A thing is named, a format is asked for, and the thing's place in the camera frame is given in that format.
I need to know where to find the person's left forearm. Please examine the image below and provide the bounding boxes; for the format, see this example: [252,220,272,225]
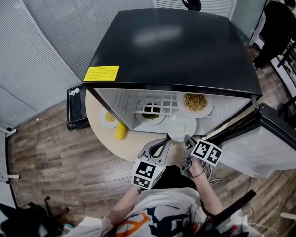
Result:
[107,183,142,226]

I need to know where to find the person's white printed shirt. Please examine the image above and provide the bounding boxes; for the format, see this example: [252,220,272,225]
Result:
[71,187,256,237]

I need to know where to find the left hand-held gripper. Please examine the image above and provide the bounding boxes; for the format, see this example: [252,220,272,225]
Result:
[131,138,170,190]

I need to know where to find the black mini fridge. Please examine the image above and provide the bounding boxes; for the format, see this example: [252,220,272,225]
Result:
[82,8,296,179]

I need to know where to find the white plate of noodles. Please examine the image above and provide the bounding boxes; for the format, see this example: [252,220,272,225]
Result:
[176,92,215,119]

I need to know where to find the white plate of green vegetables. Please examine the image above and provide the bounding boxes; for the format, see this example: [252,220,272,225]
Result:
[135,102,166,127]

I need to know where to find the person's black trousers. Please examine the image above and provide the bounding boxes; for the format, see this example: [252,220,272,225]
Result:
[160,165,198,191]

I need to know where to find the yellow corn cob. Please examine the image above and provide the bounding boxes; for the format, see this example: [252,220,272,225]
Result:
[114,121,127,141]

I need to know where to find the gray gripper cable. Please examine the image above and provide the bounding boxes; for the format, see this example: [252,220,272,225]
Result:
[204,161,222,185]

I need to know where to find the black metal rack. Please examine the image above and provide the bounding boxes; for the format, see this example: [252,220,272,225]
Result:
[271,16,296,113]

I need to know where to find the black plastic crate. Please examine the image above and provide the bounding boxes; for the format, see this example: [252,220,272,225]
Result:
[66,84,91,132]

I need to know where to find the black strap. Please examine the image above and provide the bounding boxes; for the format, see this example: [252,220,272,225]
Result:
[207,189,257,232]

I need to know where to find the white wire shelf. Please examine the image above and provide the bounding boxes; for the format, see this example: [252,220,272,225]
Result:
[128,90,213,118]

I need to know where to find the white plate of corn kernels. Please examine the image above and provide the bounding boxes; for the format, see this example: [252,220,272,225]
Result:
[98,109,119,129]

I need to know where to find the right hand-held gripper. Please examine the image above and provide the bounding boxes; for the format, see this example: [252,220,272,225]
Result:
[179,134,223,177]

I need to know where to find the white desk leg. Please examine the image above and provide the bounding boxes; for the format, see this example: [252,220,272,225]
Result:
[0,123,17,138]

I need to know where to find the person's right hand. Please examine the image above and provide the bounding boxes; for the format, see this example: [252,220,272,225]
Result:
[189,160,205,176]

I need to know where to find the person's right forearm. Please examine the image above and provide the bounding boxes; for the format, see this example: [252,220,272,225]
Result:
[192,174,224,217]

